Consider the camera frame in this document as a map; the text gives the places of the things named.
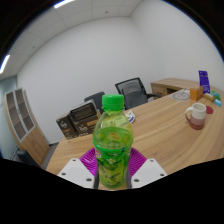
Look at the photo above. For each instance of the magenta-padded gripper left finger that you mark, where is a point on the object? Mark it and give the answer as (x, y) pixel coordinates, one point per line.
(76, 172)

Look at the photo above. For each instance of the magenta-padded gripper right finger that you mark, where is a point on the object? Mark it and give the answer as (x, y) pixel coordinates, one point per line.
(148, 171)

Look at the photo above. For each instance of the green drink bottle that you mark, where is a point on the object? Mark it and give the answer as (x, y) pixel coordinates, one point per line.
(112, 150)

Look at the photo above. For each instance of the brown printed carton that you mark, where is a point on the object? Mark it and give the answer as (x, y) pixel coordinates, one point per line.
(86, 126)

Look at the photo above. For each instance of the black leather armchair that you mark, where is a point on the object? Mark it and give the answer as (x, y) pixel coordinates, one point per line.
(28, 158)

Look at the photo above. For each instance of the wooden shelf cabinet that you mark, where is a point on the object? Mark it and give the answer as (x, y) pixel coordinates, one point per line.
(31, 133)

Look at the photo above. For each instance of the dark office chair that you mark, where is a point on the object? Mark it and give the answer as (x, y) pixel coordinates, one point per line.
(95, 100)

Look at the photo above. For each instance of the white and maroon mug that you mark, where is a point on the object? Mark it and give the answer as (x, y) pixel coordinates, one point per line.
(198, 115)

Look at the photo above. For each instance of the black mesh office chair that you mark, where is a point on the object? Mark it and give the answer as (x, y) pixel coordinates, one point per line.
(133, 93)

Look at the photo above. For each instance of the flat round red coaster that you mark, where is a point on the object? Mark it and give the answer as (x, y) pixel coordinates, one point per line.
(210, 110)

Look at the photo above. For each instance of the wooden side desk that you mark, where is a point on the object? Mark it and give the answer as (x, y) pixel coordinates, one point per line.
(170, 86)

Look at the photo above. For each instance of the tan snack packet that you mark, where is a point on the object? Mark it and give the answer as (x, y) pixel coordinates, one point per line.
(209, 97)

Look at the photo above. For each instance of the small blue packet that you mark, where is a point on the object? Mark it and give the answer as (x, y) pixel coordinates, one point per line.
(218, 102)

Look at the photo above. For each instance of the green packet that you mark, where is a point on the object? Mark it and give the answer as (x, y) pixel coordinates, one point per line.
(216, 95)

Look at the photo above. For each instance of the purple package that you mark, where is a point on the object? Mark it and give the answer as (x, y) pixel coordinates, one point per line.
(204, 81)

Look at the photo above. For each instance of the long ceiling light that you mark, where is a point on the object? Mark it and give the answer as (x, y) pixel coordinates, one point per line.
(4, 65)
(64, 3)

